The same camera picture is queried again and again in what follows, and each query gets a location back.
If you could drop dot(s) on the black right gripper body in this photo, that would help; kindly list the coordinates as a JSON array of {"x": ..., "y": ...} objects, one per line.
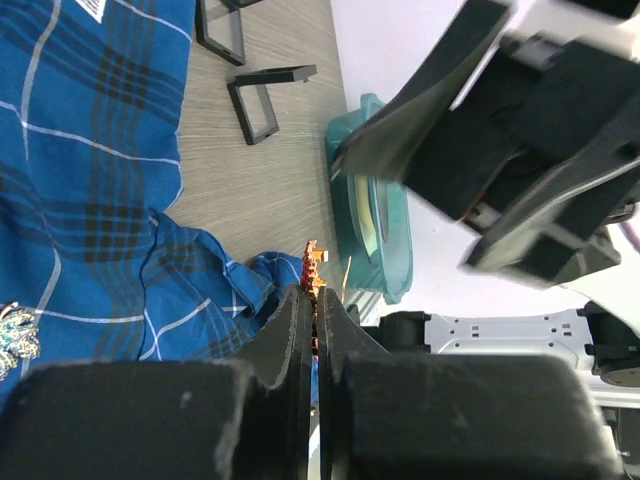
[{"x": 531, "y": 104}]

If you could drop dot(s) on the blue plaid shirt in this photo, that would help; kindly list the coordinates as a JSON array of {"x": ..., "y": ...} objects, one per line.
[{"x": 91, "y": 100}]

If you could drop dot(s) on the black square frame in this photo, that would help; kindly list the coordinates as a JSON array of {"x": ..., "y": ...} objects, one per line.
[{"x": 218, "y": 28}]

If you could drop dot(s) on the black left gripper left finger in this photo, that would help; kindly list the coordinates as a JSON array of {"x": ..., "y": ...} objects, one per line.
[{"x": 243, "y": 417}]

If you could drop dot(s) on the small black tilted frame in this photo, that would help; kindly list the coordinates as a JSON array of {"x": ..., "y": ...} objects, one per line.
[{"x": 252, "y": 103}]

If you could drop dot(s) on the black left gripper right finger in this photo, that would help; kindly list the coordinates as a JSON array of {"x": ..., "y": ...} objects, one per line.
[{"x": 410, "y": 415}]

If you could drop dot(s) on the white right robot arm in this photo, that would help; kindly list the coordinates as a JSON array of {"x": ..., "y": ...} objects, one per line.
[{"x": 601, "y": 338}]

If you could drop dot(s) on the teal plastic bin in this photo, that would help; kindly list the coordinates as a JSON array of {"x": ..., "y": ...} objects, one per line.
[{"x": 389, "y": 271}]

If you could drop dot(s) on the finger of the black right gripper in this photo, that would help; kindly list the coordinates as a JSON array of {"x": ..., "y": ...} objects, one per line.
[
  {"x": 554, "y": 232},
  {"x": 384, "y": 146}
]

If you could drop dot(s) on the silver blue leaf brooch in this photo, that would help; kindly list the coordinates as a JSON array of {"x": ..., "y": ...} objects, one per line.
[{"x": 18, "y": 331}]

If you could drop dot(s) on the orange leaf brooch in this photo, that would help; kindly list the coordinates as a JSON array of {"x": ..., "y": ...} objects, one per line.
[{"x": 312, "y": 283}]

